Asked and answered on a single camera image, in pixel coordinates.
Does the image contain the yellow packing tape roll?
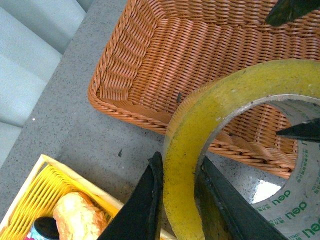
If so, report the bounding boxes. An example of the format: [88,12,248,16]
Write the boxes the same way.
[163,59,320,240]

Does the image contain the small black labelled jar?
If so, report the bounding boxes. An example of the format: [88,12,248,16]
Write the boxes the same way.
[24,216,60,240]

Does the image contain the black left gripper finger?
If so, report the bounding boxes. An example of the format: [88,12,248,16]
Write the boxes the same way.
[265,0,320,26]
[196,157,287,240]
[98,151,164,240]
[276,118,320,143]

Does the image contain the pale grey curtain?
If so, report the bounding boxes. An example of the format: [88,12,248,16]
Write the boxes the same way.
[0,0,92,162]

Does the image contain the toy bread roll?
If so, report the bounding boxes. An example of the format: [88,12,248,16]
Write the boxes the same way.
[53,192,107,240]

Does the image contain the brown wicker basket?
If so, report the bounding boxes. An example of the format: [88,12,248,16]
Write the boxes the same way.
[87,0,320,180]

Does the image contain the yellow woven basket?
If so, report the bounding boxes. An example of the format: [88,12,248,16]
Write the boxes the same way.
[0,155,173,240]

